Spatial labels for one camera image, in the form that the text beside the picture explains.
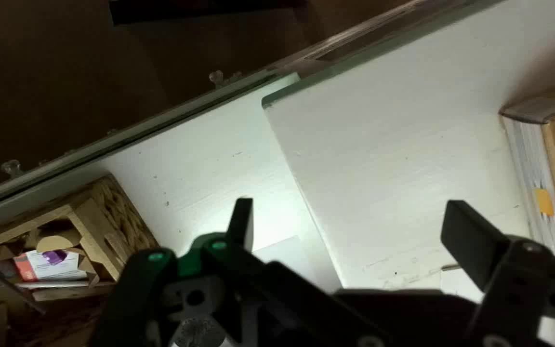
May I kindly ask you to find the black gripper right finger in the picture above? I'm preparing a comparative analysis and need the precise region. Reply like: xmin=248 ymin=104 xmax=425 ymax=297
xmin=440 ymin=199 xmax=519 ymax=295

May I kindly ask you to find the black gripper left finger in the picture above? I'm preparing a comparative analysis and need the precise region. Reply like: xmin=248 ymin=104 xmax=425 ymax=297
xmin=224 ymin=197 xmax=255 ymax=254

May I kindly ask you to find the wooden box with woven sides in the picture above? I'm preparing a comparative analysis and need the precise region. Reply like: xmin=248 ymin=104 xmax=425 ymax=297
xmin=0 ymin=172 xmax=163 ymax=347

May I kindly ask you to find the white red purple card box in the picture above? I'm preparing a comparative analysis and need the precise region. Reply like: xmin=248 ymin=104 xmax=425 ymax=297
xmin=14 ymin=247 xmax=91 ymax=285

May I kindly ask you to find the white cabinet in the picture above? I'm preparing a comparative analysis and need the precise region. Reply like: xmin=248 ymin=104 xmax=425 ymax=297
xmin=261 ymin=0 xmax=555 ymax=299

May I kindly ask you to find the half-round wooden block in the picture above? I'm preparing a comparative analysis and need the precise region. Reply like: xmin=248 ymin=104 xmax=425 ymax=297
xmin=36 ymin=233 xmax=86 ymax=254

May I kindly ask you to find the metal window rail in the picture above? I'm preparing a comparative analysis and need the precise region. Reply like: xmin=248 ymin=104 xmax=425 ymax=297
xmin=0 ymin=0 xmax=506 ymax=218

